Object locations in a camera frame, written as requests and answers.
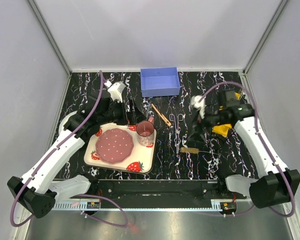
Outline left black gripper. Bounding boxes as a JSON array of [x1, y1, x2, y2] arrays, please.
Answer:
[[98, 97, 147, 126]]

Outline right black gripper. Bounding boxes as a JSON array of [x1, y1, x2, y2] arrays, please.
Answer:
[[188, 105, 230, 143]]

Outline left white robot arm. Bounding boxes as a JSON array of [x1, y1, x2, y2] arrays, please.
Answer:
[[7, 89, 146, 219]]

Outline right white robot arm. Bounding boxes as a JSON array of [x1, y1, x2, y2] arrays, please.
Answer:
[[188, 90, 300, 209]]

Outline metal crucible tongs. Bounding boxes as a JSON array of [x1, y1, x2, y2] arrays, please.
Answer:
[[169, 113, 184, 154]]

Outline test tube brush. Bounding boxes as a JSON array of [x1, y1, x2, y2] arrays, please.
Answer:
[[178, 147, 222, 156]]

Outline pink enamel mug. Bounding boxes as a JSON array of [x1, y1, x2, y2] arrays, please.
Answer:
[[136, 117, 155, 147]]

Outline yellow test tube rack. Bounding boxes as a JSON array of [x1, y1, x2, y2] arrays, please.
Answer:
[[212, 93, 232, 138]]

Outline wooden test tube clamp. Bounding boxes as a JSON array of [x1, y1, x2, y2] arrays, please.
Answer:
[[151, 103, 172, 127]]

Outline pink dotted plate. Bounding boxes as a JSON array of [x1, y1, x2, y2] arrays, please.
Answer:
[[95, 128, 134, 164]]

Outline blue plastic box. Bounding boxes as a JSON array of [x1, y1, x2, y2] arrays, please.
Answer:
[[140, 67, 181, 98]]

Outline strawberry pattern tray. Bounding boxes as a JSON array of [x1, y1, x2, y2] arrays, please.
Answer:
[[83, 123, 155, 174]]

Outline white paper plate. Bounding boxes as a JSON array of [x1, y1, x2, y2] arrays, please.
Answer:
[[58, 111, 77, 140]]

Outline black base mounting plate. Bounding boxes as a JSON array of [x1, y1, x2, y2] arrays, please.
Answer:
[[87, 179, 246, 200]]

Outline right power connector box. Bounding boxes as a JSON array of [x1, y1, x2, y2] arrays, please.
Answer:
[[222, 202, 237, 213]]

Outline power connector box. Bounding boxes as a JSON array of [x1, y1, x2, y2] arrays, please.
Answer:
[[86, 199, 100, 210], [222, 202, 237, 213]]

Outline left power connector box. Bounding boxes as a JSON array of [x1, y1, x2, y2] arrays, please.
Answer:
[[86, 199, 100, 210]]

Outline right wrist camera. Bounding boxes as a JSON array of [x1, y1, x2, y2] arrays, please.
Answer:
[[190, 95, 206, 119]]

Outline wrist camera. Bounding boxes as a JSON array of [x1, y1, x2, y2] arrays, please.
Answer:
[[190, 95, 206, 119], [104, 80, 126, 103]]

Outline black wire ring stand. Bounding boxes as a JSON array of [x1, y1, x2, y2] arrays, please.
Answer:
[[208, 134, 229, 153]]

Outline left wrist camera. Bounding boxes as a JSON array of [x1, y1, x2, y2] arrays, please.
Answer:
[[104, 80, 126, 103]]

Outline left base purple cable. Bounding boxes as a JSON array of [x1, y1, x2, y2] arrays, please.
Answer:
[[77, 196, 130, 228]]

